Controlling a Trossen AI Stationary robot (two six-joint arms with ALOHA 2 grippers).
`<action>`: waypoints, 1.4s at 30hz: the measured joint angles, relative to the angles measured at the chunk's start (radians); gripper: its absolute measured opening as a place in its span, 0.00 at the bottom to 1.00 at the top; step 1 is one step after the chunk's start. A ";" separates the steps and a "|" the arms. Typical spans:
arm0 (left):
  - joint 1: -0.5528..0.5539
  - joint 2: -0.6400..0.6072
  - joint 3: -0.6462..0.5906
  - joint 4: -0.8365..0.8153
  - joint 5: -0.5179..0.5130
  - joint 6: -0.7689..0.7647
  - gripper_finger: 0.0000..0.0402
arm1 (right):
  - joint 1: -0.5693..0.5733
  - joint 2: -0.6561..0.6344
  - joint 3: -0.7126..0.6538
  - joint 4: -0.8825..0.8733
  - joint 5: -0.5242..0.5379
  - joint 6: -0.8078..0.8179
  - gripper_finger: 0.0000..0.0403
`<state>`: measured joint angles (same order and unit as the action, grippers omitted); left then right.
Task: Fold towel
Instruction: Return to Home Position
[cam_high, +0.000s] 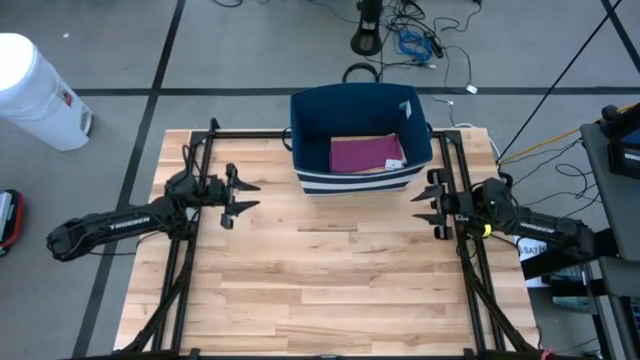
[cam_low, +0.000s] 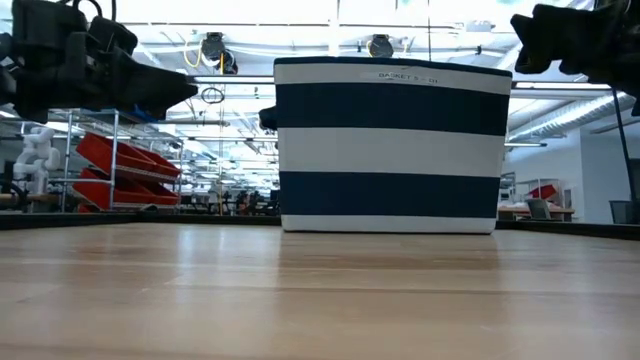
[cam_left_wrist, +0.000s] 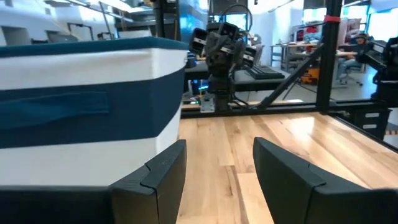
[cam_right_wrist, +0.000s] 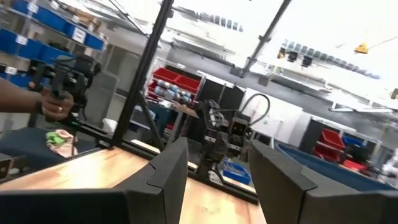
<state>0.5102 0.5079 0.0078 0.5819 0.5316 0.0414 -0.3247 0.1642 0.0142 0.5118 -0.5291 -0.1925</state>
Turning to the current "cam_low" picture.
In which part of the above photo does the black ceiling cable reel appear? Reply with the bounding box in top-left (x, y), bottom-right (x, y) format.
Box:
top-left (367, 33), bottom-right (395, 59)
top-left (201, 32), bottom-right (239, 76)

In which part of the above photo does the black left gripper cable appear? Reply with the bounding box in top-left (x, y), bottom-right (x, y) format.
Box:
top-left (59, 0), bottom-right (119, 24)

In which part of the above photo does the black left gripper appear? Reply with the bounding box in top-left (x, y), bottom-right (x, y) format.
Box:
top-left (0, 0), bottom-right (199, 124)

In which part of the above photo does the small red crate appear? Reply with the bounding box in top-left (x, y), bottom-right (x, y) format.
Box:
top-left (529, 183), bottom-right (560, 201)

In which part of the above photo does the red plastic bin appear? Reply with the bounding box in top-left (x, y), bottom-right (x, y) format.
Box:
top-left (75, 132), bottom-right (182, 182)
top-left (72, 167), bottom-right (180, 214)

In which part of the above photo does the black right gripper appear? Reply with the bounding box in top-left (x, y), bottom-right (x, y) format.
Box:
top-left (509, 0), bottom-right (640, 116)

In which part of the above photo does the black hose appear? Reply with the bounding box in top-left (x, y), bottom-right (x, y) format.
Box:
top-left (0, 179), bottom-right (31, 214)

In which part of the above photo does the navy white striped fabric basket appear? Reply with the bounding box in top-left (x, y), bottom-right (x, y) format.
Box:
top-left (258, 55), bottom-right (514, 235)

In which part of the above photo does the dark mesh waste bin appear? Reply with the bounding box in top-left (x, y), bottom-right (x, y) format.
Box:
top-left (608, 199), bottom-right (635, 225)

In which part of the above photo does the thin black pole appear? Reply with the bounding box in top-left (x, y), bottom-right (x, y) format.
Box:
top-left (610, 87), bottom-right (640, 224)

